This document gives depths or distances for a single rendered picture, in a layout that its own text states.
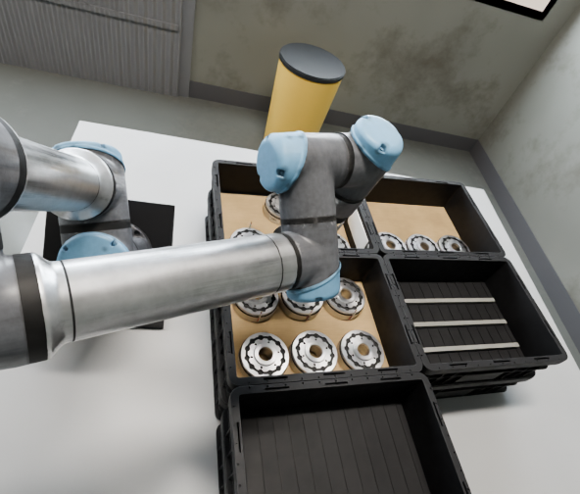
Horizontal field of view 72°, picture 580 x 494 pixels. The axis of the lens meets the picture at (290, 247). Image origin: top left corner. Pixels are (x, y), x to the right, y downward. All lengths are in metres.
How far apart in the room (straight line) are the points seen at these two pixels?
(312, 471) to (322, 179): 0.55
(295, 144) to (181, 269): 0.20
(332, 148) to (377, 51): 2.49
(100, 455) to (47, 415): 0.13
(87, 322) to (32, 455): 0.60
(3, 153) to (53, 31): 2.64
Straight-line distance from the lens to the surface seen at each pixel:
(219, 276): 0.43
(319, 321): 0.96
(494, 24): 3.20
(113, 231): 0.75
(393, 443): 0.92
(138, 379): 0.98
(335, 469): 0.86
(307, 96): 2.39
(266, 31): 2.84
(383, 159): 0.55
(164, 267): 0.41
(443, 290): 1.19
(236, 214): 1.10
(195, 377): 0.98
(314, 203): 0.50
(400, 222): 1.29
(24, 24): 3.10
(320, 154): 0.51
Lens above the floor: 1.62
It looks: 48 degrees down
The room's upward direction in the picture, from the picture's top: 23 degrees clockwise
